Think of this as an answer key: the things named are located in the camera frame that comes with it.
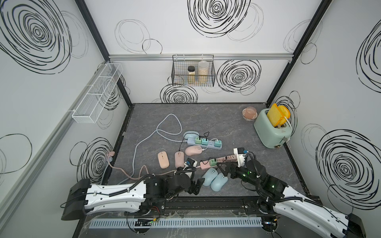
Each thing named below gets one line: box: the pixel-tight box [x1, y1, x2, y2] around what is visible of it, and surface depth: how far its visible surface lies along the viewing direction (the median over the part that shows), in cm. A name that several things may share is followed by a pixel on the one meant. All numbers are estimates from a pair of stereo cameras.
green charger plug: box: [209, 158, 218, 167], surface depth 84 cm
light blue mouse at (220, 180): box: [210, 172, 229, 192], surface depth 82 cm
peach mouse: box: [157, 150, 170, 170], surface depth 91 cm
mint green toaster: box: [254, 108, 293, 149], surface depth 90 cm
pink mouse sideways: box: [185, 145, 203, 157], surface depth 94 cm
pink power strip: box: [199, 154, 239, 171], surface depth 86 cm
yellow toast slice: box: [266, 103, 291, 128], surface depth 88 cm
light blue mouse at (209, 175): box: [201, 167, 219, 187], surface depth 83 cm
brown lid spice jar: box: [187, 65, 196, 85], surface depth 87 cm
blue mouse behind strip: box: [183, 130, 200, 140], surface depth 99 cm
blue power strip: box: [187, 137, 223, 150], surface depth 96 cm
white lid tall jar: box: [197, 60, 210, 84], surface depth 88 cm
